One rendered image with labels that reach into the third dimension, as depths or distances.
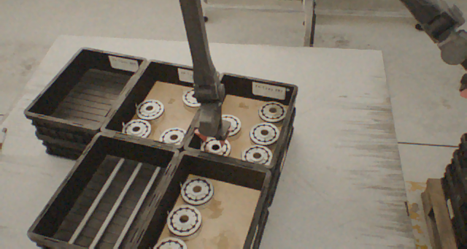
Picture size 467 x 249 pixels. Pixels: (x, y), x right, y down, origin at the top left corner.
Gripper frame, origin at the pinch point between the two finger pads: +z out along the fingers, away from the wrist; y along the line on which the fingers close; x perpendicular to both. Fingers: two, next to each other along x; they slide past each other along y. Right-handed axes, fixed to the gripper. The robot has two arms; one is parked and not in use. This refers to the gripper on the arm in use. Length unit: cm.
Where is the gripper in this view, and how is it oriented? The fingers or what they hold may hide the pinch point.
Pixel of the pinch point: (214, 142)
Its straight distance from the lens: 150.3
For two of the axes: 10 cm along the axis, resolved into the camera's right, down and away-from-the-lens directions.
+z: 0.0, 6.7, 7.4
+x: 3.8, -6.8, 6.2
